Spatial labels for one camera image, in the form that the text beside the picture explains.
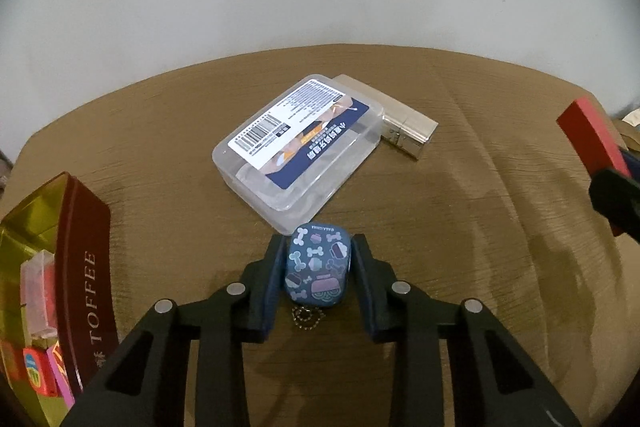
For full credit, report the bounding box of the red round-cornered tape measure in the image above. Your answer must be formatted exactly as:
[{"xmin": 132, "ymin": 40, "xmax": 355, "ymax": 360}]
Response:
[{"xmin": 23, "ymin": 347, "xmax": 58, "ymax": 397}]

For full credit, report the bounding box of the blue patterned keychain case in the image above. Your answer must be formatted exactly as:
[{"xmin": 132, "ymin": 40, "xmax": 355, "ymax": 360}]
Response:
[{"xmin": 283, "ymin": 222, "xmax": 352, "ymax": 331}]

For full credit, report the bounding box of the magenta rectangular box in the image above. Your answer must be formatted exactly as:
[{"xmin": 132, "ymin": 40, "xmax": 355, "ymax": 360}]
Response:
[{"xmin": 47, "ymin": 341, "xmax": 75, "ymax": 410}]

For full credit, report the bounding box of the silver gold metal bar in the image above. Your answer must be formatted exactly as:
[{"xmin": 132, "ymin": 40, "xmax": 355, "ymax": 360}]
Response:
[{"xmin": 334, "ymin": 74, "xmax": 438, "ymax": 160}]

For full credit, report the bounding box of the gold red toffee tin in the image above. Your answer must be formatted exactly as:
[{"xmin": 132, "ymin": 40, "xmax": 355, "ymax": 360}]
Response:
[{"xmin": 1, "ymin": 172, "xmax": 118, "ymax": 426}]

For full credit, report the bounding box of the clear case with red insert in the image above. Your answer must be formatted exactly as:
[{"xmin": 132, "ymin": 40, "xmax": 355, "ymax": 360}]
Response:
[{"xmin": 20, "ymin": 251, "xmax": 58, "ymax": 339}]

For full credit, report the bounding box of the red rectangular block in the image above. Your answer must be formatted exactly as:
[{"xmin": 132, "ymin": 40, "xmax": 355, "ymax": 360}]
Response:
[{"xmin": 556, "ymin": 98, "xmax": 631, "ymax": 178}]

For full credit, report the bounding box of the tan object at table edge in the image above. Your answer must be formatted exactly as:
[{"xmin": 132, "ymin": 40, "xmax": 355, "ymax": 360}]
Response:
[{"xmin": 613, "ymin": 108, "xmax": 640, "ymax": 154}]

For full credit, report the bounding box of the clear plastic floss box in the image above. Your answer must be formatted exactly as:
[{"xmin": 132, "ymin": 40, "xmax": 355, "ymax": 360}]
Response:
[{"xmin": 212, "ymin": 74, "xmax": 385, "ymax": 235}]

